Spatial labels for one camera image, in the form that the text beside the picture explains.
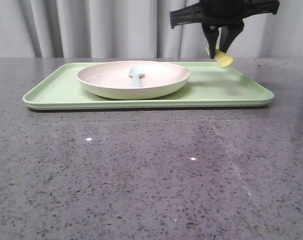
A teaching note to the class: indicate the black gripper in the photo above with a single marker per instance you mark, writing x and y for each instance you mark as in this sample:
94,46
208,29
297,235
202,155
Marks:
226,14

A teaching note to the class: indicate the yellow fork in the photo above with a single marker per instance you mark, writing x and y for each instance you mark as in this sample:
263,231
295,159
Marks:
223,59

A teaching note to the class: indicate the cream round plate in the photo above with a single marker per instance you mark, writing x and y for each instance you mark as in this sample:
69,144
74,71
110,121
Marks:
113,79

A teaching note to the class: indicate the light green tray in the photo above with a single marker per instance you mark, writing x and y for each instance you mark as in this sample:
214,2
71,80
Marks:
208,86

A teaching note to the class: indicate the light blue spoon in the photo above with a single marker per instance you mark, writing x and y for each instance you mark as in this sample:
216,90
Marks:
136,73

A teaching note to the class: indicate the grey curtain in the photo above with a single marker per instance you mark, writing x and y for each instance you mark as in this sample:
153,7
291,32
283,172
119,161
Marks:
135,29

